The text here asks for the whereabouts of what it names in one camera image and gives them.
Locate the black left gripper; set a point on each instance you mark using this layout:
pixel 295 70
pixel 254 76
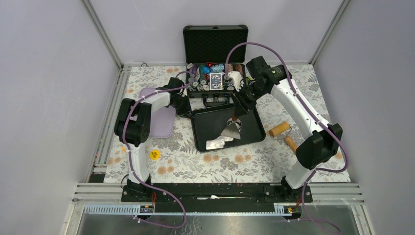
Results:
pixel 187 111

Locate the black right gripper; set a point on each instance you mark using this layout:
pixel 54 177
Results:
pixel 242 107

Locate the black baking tray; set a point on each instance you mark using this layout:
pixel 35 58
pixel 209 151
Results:
pixel 208 123

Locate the metal dough scraper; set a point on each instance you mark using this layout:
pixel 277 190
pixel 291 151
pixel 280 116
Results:
pixel 233 127

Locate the wooden rolling pin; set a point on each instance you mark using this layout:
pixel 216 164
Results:
pixel 283 132

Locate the white dough disc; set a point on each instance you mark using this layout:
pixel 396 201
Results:
pixel 218 143

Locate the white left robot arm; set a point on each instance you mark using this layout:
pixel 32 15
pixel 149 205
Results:
pixel 133 125

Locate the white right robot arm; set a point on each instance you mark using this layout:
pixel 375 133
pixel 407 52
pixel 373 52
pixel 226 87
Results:
pixel 321 139

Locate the purple plastic tray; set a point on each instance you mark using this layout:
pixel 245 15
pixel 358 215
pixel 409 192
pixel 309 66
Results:
pixel 162 120

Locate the blue playing card deck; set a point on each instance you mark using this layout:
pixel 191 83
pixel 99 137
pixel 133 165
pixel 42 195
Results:
pixel 216 81

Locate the yellow round token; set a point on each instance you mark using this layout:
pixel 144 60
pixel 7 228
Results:
pixel 154 154

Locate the black poker chip case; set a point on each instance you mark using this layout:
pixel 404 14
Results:
pixel 206 51

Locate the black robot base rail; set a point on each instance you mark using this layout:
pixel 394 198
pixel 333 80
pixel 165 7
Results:
pixel 256 192

